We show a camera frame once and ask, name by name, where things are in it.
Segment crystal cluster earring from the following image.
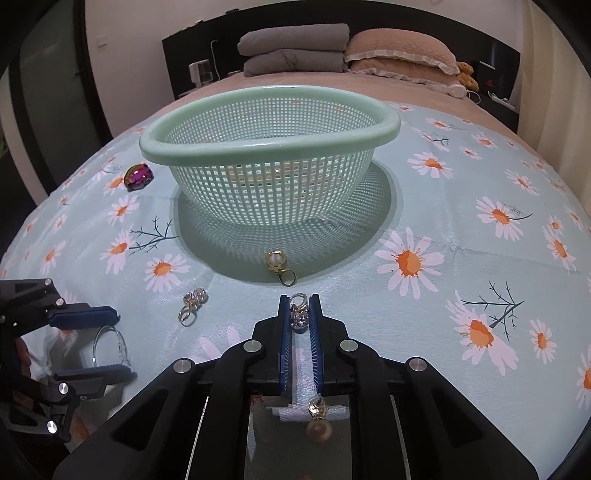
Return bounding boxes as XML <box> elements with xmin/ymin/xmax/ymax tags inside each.
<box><xmin>288</xmin><ymin>294</ymin><xmax>311</xmax><ymax>334</ymax></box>

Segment black headboard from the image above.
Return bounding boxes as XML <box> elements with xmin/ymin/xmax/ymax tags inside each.
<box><xmin>161</xmin><ymin>8</ymin><xmax>522</xmax><ymax>100</ymax></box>

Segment silver crystal ring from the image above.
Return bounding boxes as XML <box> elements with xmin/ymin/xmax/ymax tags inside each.
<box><xmin>178</xmin><ymin>287</ymin><xmax>208</xmax><ymax>328</ymax></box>

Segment beige frilled pillow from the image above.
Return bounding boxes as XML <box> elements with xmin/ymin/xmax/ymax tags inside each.
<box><xmin>347</xmin><ymin>60</ymin><xmax>455</xmax><ymax>89</ymax></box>
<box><xmin>344</xmin><ymin>28</ymin><xmax>460</xmax><ymax>75</ymax></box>

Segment gold pearl ring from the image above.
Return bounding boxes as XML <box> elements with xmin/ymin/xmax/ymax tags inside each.
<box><xmin>264</xmin><ymin>250</ymin><xmax>297</xmax><ymax>285</ymax></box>

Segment black box red triangle mark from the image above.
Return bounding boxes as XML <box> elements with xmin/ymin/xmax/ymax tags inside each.
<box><xmin>478</xmin><ymin>60</ymin><xmax>520</xmax><ymax>100</ymax></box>

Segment cream curtain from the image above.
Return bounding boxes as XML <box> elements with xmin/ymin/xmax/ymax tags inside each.
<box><xmin>519</xmin><ymin>0</ymin><xmax>591</xmax><ymax>181</ymax></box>

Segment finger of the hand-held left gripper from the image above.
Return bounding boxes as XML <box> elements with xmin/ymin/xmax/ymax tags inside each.
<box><xmin>0</xmin><ymin>278</ymin><xmax>122</xmax><ymax>343</ymax></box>
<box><xmin>9</xmin><ymin>364</ymin><xmax>137</xmax><ymax>445</ymax></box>

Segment iridescent foil toy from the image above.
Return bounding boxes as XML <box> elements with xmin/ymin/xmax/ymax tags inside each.
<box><xmin>124</xmin><ymin>164</ymin><xmax>153</xmax><ymax>191</ymax></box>

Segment green plastic mesh basket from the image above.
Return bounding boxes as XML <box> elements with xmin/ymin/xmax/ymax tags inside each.
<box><xmin>139</xmin><ymin>85</ymin><xmax>400</xmax><ymax>227</ymax></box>

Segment grey pillow upper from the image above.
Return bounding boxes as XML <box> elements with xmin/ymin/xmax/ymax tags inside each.
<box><xmin>238</xmin><ymin>23</ymin><xmax>350</xmax><ymax>54</ymax></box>

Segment dark door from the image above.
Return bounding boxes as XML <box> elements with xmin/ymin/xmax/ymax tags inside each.
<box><xmin>0</xmin><ymin>0</ymin><xmax>112</xmax><ymax>195</ymax></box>

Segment brown teddy bear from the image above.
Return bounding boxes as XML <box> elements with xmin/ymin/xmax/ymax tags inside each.
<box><xmin>456</xmin><ymin>60</ymin><xmax>479</xmax><ymax>90</ymax></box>

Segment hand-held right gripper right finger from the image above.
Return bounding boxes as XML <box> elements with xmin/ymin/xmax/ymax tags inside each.
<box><xmin>307</xmin><ymin>294</ymin><xmax>539</xmax><ymax>480</ymax></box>

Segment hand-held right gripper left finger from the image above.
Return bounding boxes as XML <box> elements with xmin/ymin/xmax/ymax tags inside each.
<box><xmin>52</xmin><ymin>294</ymin><xmax>296</xmax><ymax>480</ymax></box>

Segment grey pillow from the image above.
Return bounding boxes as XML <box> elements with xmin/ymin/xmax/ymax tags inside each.
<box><xmin>238</xmin><ymin>23</ymin><xmax>350</xmax><ymax>54</ymax></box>
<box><xmin>243</xmin><ymin>50</ymin><xmax>349</xmax><ymax>78</ymax></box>

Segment white headphones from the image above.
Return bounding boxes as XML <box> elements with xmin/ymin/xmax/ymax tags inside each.
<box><xmin>445</xmin><ymin>83</ymin><xmax>481</xmax><ymax>100</ymax></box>

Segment beige bed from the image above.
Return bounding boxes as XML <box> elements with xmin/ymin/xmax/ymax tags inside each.
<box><xmin>178</xmin><ymin>68</ymin><xmax>525</xmax><ymax>139</ymax></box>

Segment grey pillow lower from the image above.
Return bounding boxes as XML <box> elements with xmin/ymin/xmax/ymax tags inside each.
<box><xmin>243</xmin><ymin>50</ymin><xmax>349</xmax><ymax>78</ymax></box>

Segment daisy print green cloth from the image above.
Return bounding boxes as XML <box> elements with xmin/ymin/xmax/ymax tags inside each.
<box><xmin>0</xmin><ymin>95</ymin><xmax>591</xmax><ymax>480</ymax></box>

